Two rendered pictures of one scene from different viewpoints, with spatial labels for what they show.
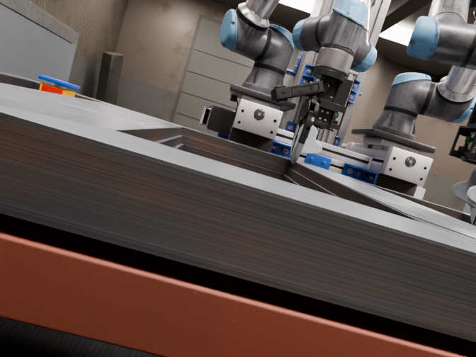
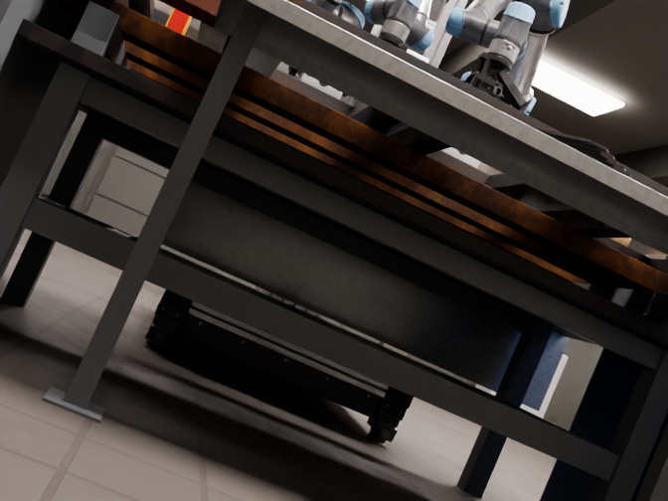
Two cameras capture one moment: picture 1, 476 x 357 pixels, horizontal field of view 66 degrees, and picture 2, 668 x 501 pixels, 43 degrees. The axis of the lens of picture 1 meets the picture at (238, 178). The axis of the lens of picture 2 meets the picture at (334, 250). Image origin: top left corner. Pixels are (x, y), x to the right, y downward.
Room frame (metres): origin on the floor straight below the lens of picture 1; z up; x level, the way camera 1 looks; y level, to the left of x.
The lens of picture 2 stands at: (-1.50, 0.01, 0.32)
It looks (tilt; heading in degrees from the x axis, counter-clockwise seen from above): 4 degrees up; 354
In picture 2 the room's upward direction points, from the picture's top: 24 degrees clockwise
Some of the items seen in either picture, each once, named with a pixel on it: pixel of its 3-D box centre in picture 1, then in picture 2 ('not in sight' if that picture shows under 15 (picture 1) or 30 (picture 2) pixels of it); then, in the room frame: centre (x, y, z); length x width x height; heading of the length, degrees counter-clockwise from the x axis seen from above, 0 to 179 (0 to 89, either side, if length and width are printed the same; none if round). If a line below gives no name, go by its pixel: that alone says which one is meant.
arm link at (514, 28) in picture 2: not in sight; (514, 27); (0.61, -0.39, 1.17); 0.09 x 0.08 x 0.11; 162
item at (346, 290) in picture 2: not in sight; (376, 274); (1.05, -0.38, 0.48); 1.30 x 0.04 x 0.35; 95
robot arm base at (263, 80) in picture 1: (265, 82); not in sight; (1.33, 0.01, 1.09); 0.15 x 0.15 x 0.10
